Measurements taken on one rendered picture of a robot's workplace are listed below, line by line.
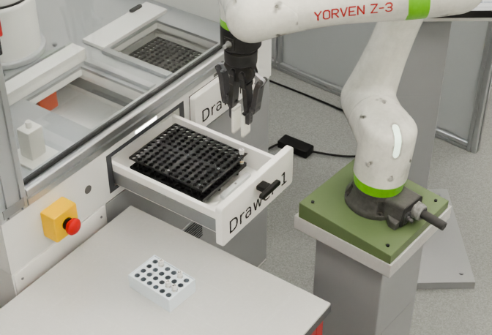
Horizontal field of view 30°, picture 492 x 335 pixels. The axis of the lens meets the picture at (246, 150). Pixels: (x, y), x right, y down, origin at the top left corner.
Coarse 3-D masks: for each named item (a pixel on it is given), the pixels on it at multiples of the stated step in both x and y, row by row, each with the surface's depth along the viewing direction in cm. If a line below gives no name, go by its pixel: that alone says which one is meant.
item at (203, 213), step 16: (160, 128) 234; (192, 128) 233; (208, 128) 231; (128, 144) 226; (144, 144) 230; (208, 144) 233; (240, 144) 226; (112, 160) 221; (128, 160) 227; (256, 160) 225; (128, 176) 218; (144, 176) 216; (144, 192) 217; (160, 192) 214; (176, 192) 211; (176, 208) 213; (192, 208) 209; (208, 208) 206; (208, 224) 208
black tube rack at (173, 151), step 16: (176, 128) 230; (160, 144) 225; (176, 144) 226; (192, 144) 225; (224, 144) 225; (144, 160) 220; (160, 160) 220; (176, 160) 220; (192, 160) 219; (208, 160) 220; (224, 160) 225; (160, 176) 219; (176, 176) 215; (192, 176) 214; (208, 176) 214; (224, 176) 219; (192, 192) 214; (208, 192) 214
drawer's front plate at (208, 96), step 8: (256, 64) 256; (216, 80) 243; (208, 88) 240; (216, 88) 243; (192, 96) 237; (200, 96) 238; (208, 96) 241; (216, 96) 244; (240, 96) 255; (192, 104) 237; (200, 104) 239; (208, 104) 242; (216, 104) 246; (224, 104) 249; (192, 112) 239; (200, 112) 240; (216, 112) 247; (192, 120) 241; (200, 120) 242; (208, 120) 245
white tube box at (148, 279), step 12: (144, 264) 206; (156, 264) 206; (168, 264) 206; (132, 276) 202; (144, 276) 203; (156, 276) 203; (168, 276) 203; (144, 288) 201; (156, 288) 201; (168, 288) 200; (180, 288) 200; (192, 288) 202; (156, 300) 200; (168, 300) 197; (180, 300) 200
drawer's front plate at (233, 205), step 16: (272, 160) 215; (288, 160) 220; (256, 176) 210; (272, 176) 216; (288, 176) 223; (240, 192) 205; (256, 192) 212; (224, 208) 201; (240, 208) 208; (256, 208) 214; (224, 224) 204; (224, 240) 207
